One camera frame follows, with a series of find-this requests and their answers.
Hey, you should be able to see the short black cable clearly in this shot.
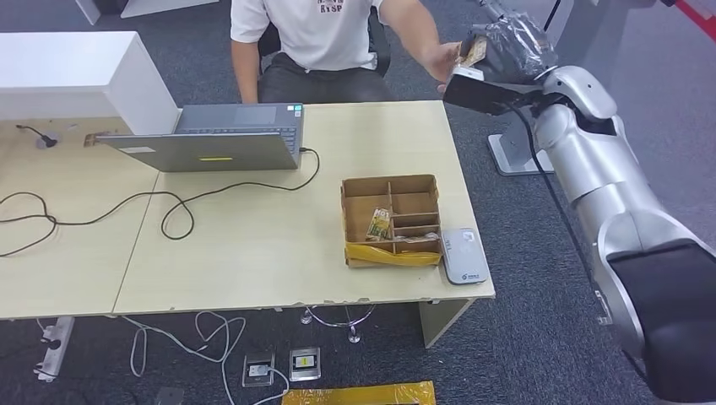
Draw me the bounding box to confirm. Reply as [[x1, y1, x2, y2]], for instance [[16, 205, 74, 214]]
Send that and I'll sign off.
[[15, 123, 59, 149]]

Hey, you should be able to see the white counter block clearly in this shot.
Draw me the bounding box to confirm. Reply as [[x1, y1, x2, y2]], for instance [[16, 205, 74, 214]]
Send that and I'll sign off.
[[0, 30, 182, 137]]

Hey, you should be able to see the white power strip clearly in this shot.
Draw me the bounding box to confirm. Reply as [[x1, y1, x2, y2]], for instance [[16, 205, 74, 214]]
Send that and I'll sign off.
[[33, 316, 75, 384]]

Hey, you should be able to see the grey laptop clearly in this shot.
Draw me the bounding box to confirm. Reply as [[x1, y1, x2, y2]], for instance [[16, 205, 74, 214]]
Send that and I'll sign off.
[[95, 102, 306, 173]]

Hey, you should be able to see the white cable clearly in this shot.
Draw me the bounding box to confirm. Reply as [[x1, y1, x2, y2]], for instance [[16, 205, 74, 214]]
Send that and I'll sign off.
[[122, 310, 290, 405]]

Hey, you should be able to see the person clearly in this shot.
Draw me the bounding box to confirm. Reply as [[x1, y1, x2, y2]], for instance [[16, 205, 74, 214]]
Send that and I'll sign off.
[[230, 0, 465, 105]]

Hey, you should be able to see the yellow plastic bag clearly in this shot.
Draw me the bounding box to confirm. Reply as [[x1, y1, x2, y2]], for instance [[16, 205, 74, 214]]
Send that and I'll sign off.
[[281, 381, 437, 405]]

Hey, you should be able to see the person's left hand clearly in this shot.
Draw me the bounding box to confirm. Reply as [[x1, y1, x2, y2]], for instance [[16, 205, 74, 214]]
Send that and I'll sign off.
[[425, 41, 465, 94]]

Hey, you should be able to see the grey card reader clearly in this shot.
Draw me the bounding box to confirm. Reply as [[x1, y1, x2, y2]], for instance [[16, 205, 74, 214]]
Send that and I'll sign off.
[[440, 227, 491, 286]]

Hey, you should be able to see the long black power cable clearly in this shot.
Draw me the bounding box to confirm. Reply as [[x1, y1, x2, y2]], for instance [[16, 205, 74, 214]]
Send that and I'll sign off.
[[0, 147, 322, 259]]

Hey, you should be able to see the red barrier belt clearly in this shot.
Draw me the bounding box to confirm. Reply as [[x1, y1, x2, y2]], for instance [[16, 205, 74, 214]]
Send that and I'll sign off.
[[670, 0, 716, 43]]

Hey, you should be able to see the grey kiosk stand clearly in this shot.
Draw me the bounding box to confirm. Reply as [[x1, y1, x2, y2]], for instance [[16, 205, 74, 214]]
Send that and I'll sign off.
[[487, 0, 655, 177]]

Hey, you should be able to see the open floor socket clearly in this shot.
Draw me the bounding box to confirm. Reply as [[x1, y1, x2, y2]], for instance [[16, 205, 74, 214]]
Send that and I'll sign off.
[[241, 353, 276, 389]]

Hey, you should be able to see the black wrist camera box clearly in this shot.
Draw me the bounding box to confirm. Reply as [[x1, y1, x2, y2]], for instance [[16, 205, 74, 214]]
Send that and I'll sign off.
[[443, 66, 546, 116]]

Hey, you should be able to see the chrome chair base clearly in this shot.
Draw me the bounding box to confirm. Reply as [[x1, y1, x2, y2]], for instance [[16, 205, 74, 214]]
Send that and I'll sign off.
[[300, 304, 377, 345]]

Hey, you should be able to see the beige desk leg panel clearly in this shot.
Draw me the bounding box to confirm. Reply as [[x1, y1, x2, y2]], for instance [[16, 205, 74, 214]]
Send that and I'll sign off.
[[419, 299, 475, 348]]

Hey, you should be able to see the brown wooden organizer box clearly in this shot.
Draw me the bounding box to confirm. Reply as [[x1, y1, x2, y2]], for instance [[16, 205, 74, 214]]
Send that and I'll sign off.
[[340, 174, 443, 269]]

